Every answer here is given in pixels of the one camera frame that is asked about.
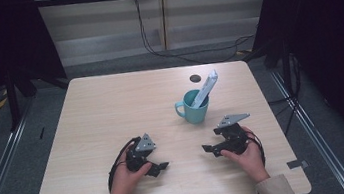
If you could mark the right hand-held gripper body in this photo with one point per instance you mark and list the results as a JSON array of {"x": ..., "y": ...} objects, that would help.
[{"x": 232, "y": 136}]

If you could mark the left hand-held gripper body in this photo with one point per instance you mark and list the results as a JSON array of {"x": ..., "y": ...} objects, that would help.
[{"x": 139, "y": 155}]

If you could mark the teal cup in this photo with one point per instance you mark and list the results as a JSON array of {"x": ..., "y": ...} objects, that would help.
[{"x": 194, "y": 112}]

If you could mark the white toothpaste tube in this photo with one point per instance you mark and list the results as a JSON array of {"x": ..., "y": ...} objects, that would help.
[{"x": 205, "y": 87}]

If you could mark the person's left hand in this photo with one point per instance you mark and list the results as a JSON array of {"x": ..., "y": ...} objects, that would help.
[{"x": 125, "y": 182}]

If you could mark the person's right hand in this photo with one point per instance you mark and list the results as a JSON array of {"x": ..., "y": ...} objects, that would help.
[{"x": 250, "y": 160}]

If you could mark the black round table grommet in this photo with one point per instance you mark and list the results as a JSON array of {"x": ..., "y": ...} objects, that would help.
[{"x": 195, "y": 78}]

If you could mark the grey tape piece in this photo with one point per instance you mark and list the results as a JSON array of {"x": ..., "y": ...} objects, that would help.
[{"x": 296, "y": 164}]

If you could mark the black metal stand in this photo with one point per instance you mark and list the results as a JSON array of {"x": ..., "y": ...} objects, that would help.
[
  {"x": 12, "y": 98},
  {"x": 286, "y": 61}
]

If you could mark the black floor tape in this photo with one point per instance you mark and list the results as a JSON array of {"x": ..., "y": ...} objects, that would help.
[{"x": 42, "y": 133}]

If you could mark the yellow floor tape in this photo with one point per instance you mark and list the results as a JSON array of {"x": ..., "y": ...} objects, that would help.
[{"x": 1, "y": 103}]

